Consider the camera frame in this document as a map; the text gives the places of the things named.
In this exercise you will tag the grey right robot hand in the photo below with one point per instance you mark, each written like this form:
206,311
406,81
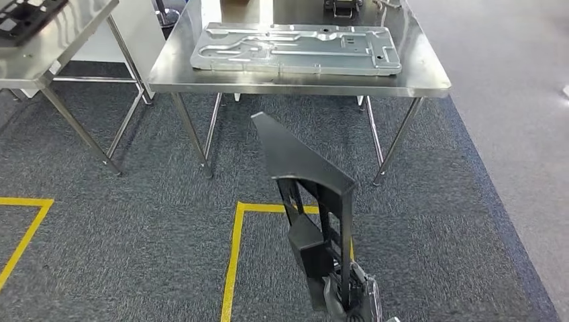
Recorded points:
366,297

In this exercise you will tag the black plastic plate frame part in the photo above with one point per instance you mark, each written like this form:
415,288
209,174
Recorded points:
293,155

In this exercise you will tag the steel workbench table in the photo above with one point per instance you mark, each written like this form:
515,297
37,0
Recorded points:
66,40
413,66

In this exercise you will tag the yellow floor tape square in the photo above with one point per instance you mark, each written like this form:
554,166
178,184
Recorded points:
26,202
231,266

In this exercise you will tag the stamped grey metal plate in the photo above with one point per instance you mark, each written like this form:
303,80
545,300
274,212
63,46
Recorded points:
311,62

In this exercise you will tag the black metal latch clamp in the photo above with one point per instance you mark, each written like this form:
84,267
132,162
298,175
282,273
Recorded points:
342,5

